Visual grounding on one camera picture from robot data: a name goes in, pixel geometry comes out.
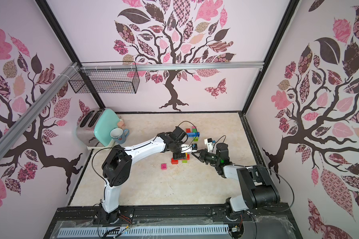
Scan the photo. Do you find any blue long lego brick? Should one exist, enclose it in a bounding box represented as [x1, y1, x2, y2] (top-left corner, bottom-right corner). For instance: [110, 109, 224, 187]
[187, 132, 200, 137]

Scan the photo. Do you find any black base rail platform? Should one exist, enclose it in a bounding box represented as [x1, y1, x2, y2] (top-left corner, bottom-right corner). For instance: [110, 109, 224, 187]
[45, 204, 302, 239]

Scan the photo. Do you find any black wire basket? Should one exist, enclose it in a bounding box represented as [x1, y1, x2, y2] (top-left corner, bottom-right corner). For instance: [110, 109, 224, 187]
[69, 61, 140, 94]

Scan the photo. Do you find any white slotted cable duct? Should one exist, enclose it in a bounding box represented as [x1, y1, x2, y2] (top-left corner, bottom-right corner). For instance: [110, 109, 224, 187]
[55, 225, 229, 239]

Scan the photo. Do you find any blue floral mug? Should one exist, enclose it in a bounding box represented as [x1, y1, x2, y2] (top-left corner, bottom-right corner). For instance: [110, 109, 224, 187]
[110, 128, 130, 144]

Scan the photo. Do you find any mint green toaster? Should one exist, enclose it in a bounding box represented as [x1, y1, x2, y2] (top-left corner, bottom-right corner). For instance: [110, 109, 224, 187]
[76, 108, 120, 147]

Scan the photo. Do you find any pink patterned small jar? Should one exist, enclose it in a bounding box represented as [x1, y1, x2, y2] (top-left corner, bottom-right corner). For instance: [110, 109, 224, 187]
[117, 119, 126, 129]

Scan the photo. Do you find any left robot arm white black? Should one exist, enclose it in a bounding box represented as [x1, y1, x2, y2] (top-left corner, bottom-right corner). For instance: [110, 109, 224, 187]
[100, 126, 197, 223]

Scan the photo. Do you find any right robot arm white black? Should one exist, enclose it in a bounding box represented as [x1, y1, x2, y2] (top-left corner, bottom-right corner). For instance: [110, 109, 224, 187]
[190, 143, 292, 217]

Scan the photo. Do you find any aluminium frame rail back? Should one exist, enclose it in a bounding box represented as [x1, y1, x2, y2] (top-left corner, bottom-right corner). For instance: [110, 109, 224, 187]
[80, 61, 264, 71]

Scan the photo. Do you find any red long lego brick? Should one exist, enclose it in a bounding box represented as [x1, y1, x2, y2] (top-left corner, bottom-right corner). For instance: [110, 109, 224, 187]
[171, 153, 190, 165]

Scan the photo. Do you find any aluminium frame rail left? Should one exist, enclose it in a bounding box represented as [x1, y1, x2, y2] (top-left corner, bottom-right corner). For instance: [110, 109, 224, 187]
[0, 62, 79, 160]

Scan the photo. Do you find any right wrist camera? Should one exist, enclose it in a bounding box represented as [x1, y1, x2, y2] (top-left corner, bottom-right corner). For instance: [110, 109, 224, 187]
[204, 138, 216, 152]

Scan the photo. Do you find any aluminium frame rail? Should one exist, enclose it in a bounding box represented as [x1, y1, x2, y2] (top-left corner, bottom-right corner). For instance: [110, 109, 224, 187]
[0, 62, 79, 160]
[80, 61, 264, 71]

